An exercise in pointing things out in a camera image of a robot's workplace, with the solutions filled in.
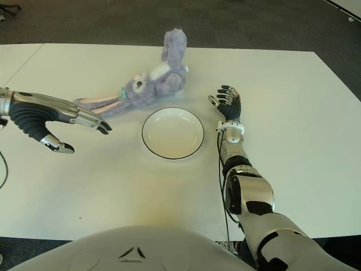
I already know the white plate black rim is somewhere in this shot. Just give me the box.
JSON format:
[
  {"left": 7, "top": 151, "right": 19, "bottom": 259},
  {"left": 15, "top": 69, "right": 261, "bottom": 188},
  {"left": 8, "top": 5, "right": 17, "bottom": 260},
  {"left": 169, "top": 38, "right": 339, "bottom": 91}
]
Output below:
[{"left": 141, "top": 107, "right": 205, "bottom": 162}]

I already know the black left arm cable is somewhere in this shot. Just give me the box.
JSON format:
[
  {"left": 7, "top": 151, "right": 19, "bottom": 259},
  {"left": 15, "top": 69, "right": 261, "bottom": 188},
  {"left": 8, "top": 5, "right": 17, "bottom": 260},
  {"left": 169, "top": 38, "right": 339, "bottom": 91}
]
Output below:
[{"left": 0, "top": 151, "right": 8, "bottom": 189}]

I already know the black office chair base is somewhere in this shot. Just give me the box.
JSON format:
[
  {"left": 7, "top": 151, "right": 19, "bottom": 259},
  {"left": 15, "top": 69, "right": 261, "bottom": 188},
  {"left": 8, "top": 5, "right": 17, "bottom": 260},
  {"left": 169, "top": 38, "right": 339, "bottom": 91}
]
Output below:
[{"left": 0, "top": 0, "right": 22, "bottom": 18}]

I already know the purple plush bunny doll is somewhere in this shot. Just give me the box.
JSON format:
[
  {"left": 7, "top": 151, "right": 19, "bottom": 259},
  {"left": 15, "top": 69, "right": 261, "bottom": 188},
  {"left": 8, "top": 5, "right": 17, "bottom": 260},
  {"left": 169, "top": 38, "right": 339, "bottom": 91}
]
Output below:
[{"left": 73, "top": 27, "right": 190, "bottom": 119}]

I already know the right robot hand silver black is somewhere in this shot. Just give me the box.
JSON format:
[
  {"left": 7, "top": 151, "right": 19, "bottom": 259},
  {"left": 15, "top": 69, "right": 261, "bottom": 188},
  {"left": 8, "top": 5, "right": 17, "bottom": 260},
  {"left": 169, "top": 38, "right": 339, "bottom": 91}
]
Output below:
[{"left": 208, "top": 85, "right": 243, "bottom": 123}]

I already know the metal robot stand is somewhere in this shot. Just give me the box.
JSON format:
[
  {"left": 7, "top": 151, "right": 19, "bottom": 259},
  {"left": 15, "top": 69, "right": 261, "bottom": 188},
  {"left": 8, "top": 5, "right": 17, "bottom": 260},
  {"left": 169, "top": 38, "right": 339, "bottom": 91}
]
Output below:
[{"left": 215, "top": 240, "right": 243, "bottom": 256}]

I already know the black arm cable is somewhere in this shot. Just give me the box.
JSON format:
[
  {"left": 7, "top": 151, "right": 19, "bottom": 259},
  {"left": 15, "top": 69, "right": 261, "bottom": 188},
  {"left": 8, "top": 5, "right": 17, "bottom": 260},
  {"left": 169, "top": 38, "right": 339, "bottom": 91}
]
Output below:
[
  {"left": 216, "top": 131, "right": 243, "bottom": 242},
  {"left": 0, "top": 151, "right": 8, "bottom": 189}
]

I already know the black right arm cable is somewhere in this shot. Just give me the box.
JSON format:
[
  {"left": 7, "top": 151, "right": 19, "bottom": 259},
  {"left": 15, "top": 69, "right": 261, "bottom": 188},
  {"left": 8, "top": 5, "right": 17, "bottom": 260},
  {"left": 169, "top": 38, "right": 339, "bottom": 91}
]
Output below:
[{"left": 216, "top": 131, "right": 243, "bottom": 242}]

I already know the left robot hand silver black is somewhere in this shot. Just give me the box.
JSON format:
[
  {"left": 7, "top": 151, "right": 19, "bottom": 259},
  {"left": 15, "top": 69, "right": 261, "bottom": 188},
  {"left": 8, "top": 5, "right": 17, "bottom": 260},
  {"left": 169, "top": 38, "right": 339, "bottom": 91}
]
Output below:
[{"left": 8, "top": 89, "right": 113, "bottom": 155}]

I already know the white baseboard strip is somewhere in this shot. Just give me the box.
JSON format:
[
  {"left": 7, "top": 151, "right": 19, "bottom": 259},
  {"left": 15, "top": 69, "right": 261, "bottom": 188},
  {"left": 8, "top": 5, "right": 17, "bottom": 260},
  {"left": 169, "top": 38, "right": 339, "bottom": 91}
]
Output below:
[{"left": 324, "top": 0, "right": 361, "bottom": 17}]

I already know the silver robot torso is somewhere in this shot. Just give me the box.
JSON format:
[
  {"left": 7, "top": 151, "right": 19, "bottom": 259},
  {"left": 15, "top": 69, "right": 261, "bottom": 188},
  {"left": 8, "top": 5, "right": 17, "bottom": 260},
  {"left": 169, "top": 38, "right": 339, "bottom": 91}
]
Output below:
[{"left": 8, "top": 225, "right": 257, "bottom": 271}]

